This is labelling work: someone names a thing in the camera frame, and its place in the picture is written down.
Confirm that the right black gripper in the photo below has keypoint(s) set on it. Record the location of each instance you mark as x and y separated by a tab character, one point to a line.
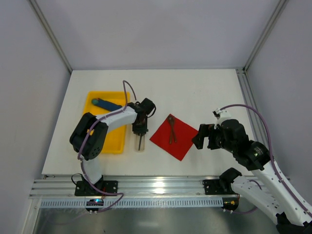
208	136

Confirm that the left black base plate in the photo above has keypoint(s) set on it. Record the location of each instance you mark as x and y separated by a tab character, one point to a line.
83	188

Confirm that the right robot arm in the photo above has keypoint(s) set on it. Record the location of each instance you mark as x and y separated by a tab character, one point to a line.
283	205

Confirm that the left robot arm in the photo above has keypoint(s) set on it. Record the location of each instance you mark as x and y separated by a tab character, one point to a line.
90	134

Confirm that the slotted cable duct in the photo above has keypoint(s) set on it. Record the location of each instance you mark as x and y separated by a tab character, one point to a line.
126	202

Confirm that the yellow plastic tray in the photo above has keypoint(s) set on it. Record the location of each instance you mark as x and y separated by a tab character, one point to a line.
114	141

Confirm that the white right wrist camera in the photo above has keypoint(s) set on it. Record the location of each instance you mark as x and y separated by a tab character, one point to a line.
221	116

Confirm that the right aluminium frame post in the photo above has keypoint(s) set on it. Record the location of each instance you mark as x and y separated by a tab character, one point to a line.
277	12

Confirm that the wooden fork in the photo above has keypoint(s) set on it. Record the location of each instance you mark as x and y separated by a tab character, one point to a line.
173	128

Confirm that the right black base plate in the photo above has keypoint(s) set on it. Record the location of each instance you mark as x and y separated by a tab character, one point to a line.
217	187

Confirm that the red paper napkin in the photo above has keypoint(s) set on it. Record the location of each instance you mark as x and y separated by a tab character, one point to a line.
184	135

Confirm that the left aluminium frame post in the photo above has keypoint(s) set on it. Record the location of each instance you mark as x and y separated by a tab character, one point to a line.
50	34

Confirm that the left controller board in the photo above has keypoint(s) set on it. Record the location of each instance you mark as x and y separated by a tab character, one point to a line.
93	205

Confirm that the right controller board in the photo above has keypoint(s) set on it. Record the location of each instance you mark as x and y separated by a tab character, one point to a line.
230	203

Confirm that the controller board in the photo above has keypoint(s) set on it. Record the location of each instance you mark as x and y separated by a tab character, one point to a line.
230	203
93	205

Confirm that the aluminium frame post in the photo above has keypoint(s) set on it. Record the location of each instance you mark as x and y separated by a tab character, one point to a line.
50	34
277	12

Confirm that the blue pouch in tray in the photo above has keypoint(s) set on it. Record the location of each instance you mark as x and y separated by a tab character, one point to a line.
106	105

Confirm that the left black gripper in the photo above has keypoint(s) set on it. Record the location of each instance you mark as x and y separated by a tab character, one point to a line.
140	130

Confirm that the aluminium front rail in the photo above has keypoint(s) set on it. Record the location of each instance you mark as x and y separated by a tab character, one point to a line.
62	185

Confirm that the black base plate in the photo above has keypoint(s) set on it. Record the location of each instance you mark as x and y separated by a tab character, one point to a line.
217	187
83	188

